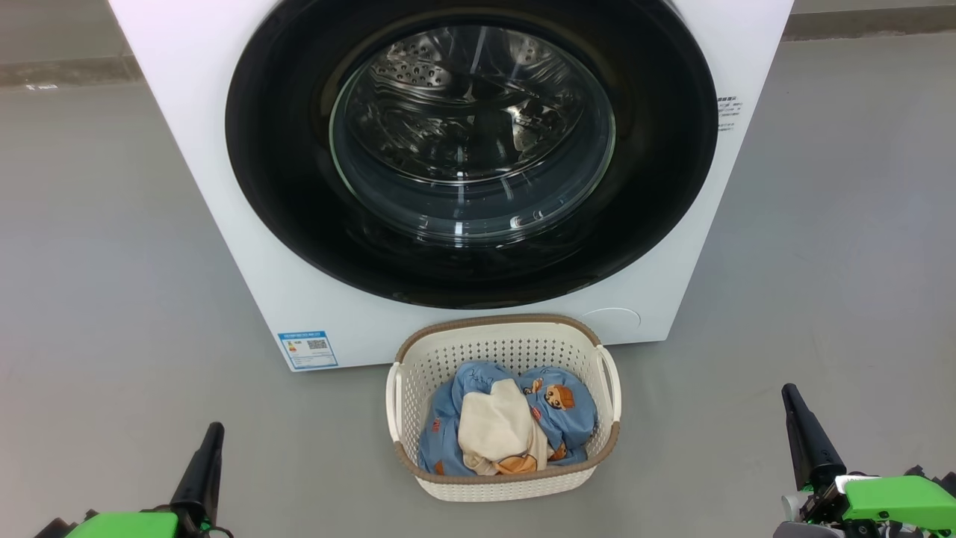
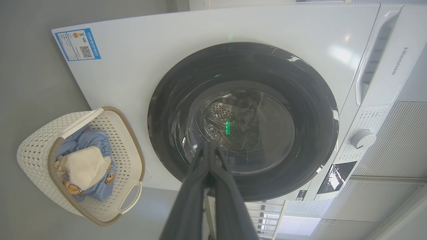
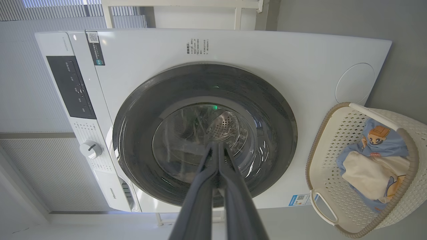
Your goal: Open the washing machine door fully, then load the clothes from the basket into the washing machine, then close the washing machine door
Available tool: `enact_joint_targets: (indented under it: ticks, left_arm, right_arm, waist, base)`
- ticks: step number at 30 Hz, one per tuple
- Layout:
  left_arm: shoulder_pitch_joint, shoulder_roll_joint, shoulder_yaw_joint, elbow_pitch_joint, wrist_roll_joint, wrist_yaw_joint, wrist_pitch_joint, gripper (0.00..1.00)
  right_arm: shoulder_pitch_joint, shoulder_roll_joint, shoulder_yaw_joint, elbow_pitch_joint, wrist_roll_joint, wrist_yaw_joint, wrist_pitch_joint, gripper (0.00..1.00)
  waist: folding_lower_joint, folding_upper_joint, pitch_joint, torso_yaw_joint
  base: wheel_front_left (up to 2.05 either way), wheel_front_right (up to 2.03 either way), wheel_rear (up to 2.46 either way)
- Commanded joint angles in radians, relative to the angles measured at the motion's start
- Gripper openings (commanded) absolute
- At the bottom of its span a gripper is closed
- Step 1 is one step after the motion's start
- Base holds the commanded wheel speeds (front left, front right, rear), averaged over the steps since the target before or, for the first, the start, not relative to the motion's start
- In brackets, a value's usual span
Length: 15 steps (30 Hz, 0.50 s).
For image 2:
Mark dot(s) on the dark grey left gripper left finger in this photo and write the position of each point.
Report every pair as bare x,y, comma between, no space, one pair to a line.
186,206

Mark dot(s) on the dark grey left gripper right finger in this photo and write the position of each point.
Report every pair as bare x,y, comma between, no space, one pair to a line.
230,210

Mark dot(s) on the blue cartoon print garment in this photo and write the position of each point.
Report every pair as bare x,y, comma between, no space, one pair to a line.
101,190

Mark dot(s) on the cream and blue cartoon garment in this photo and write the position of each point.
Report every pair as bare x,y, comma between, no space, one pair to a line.
86,166

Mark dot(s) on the dark round glass washer door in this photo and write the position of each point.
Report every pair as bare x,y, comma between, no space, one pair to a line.
310,110

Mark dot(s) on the black washer display panel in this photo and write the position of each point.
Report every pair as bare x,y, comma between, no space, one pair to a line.
338,176

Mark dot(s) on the white washer control knob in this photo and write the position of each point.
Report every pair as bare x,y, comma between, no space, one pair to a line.
363,139

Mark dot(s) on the white front-load washing machine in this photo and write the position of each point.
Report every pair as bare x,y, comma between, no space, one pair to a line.
166,40

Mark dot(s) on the white slatted rack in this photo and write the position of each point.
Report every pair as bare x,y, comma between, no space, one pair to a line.
263,216

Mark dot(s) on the small dark QR sticker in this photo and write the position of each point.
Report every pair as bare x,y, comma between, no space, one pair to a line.
301,195

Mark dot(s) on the cream perforated laundry basket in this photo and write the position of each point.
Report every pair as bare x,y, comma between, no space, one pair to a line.
36,156

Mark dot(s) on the blue energy label sticker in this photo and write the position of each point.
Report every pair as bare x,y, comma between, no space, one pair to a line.
78,44

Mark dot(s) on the white Hisense detergent drawer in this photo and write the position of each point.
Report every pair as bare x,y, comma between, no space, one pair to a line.
400,50

